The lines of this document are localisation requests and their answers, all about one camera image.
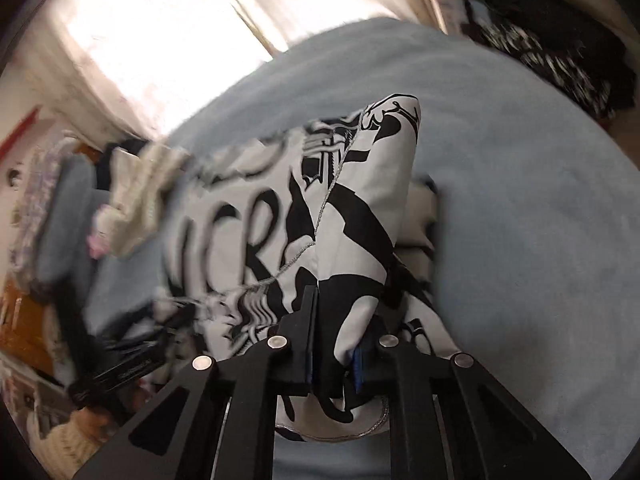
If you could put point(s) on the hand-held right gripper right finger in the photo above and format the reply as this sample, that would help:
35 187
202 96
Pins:
359 365

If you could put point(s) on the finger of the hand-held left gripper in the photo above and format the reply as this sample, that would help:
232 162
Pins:
142 342

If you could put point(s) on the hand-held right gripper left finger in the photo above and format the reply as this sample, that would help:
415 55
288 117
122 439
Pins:
310 350

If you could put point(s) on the black and white printed jacket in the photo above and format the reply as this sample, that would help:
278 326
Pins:
280 220

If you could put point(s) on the grey-blue pillow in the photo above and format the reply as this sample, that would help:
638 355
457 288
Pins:
60 275
70 200

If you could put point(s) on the pink and white cat plush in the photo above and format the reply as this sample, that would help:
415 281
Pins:
95 245

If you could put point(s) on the cream puffer jacket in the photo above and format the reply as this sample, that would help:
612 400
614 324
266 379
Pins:
135 195

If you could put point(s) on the folded floral blanket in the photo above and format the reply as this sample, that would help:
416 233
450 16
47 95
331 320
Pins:
30 200

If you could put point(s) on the blue-grey bed blanket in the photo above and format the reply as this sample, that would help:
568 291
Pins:
525 235

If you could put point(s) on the sheer leaf-patterned curtain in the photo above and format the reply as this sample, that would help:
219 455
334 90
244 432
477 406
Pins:
175 35

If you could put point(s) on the black patterned hanging clothing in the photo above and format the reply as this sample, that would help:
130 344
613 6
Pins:
550 55

